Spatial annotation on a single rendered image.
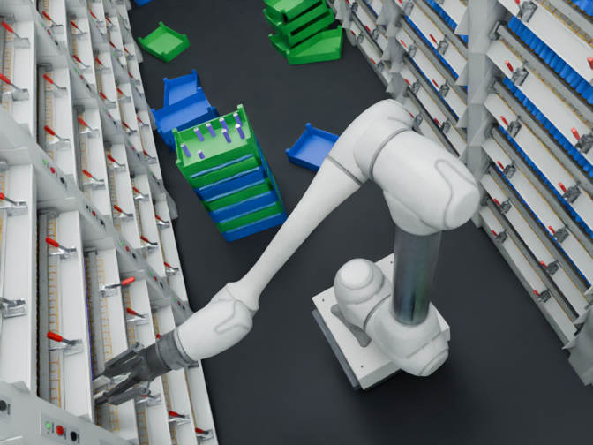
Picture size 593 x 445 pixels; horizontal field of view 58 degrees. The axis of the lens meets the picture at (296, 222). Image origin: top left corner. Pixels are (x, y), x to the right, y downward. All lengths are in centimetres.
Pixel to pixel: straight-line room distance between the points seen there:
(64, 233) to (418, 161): 94
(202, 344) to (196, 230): 142
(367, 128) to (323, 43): 218
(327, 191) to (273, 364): 112
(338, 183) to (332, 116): 169
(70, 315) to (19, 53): 86
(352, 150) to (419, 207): 20
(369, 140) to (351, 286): 56
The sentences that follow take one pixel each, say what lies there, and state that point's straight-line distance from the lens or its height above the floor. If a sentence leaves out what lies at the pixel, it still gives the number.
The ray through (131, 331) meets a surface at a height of 56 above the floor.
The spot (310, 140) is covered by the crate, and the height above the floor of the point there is 0.
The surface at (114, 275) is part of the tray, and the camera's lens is 164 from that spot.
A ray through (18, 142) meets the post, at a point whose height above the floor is 118.
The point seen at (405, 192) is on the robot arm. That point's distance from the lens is 104.
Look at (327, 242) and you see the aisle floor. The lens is 233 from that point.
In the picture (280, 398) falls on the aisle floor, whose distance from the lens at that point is 209.
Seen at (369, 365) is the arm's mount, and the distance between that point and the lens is 173.
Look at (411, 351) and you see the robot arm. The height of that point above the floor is 53.
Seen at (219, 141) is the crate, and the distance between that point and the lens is 218.
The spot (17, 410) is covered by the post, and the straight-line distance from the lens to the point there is 104.
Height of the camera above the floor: 192
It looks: 52 degrees down
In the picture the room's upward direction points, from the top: 24 degrees counter-clockwise
